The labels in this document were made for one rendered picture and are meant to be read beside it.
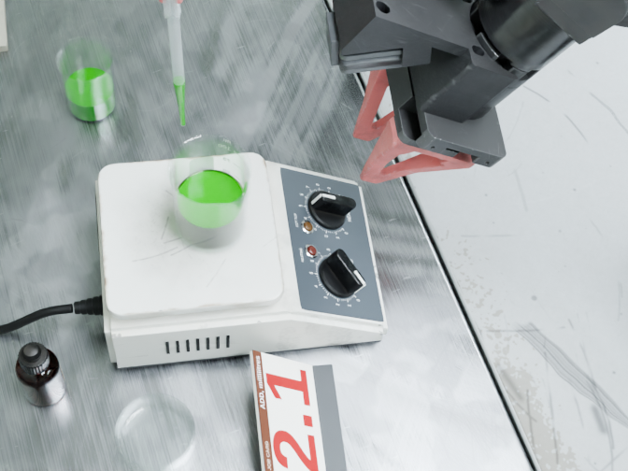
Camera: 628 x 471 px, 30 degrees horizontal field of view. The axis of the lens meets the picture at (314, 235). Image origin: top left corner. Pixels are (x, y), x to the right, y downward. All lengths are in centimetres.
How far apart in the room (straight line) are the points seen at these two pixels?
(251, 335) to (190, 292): 6
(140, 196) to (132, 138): 14
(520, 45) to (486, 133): 8
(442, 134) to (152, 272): 22
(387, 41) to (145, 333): 26
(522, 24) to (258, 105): 34
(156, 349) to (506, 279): 28
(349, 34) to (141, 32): 37
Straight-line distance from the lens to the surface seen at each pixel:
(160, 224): 81
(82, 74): 97
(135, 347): 82
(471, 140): 74
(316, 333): 83
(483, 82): 71
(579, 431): 88
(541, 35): 70
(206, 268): 80
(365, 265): 86
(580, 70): 104
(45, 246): 91
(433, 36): 68
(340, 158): 95
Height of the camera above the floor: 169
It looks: 60 degrees down
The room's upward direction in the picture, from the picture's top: 8 degrees clockwise
